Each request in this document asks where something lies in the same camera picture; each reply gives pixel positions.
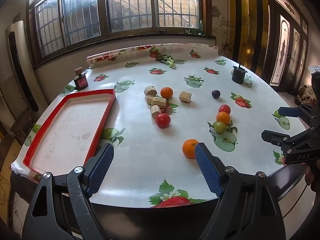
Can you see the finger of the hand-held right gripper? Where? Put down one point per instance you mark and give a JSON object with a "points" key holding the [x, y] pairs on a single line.
{"points": [[287, 112], [272, 137]]}

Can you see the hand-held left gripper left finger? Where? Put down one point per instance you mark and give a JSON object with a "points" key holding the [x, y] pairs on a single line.
{"points": [[102, 165]]}

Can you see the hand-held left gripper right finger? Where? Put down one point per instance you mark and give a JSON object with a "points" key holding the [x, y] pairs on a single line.
{"points": [[207, 170]]}

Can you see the orange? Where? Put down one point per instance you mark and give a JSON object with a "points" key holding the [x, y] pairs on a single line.
{"points": [[166, 92], [223, 118], [189, 148]]}

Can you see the green tomato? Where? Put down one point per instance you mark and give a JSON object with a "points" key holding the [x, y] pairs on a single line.
{"points": [[219, 127]]}

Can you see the red rimmed white tray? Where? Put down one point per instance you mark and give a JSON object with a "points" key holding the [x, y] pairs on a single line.
{"points": [[62, 130]]}

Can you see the red tomato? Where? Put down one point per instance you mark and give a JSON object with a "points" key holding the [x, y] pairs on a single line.
{"points": [[163, 120], [224, 109]]}

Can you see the dark purple plum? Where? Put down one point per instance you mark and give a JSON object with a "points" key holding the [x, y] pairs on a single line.
{"points": [[216, 94]]}

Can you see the small cork piece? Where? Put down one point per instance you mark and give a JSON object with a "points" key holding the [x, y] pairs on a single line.
{"points": [[150, 99], [155, 111]]}

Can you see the large cork block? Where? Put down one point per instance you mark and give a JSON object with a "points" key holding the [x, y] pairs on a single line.
{"points": [[159, 102]]}

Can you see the person's right hand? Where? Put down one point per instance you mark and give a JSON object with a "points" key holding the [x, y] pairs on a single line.
{"points": [[310, 175]]}

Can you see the fruit printed tablecloth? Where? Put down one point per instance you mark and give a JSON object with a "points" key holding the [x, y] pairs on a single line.
{"points": [[140, 155]]}

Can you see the plain black motor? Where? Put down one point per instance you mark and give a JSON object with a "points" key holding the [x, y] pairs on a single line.
{"points": [[238, 75]]}

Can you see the stained glass door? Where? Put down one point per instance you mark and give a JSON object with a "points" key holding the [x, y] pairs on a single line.
{"points": [[283, 50]]}

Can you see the cork cube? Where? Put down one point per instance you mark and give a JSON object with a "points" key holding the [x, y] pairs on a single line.
{"points": [[185, 96]]}

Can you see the black motor with red label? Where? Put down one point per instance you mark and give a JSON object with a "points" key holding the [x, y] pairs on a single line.
{"points": [[80, 81]]}

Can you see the large cork cylinder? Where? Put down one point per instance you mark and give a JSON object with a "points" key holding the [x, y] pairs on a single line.
{"points": [[150, 90]]}

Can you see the green leafy vegetable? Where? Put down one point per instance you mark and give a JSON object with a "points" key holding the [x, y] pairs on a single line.
{"points": [[167, 59]]}

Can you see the green bottle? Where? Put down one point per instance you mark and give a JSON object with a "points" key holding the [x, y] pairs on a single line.
{"points": [[200, 26]]}

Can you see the white standing air conditioner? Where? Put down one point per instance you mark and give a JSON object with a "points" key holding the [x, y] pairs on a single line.
{"points": [[15, 55]]}

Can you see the barred window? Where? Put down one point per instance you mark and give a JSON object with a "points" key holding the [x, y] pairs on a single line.
{"points": [[130, 10]]}

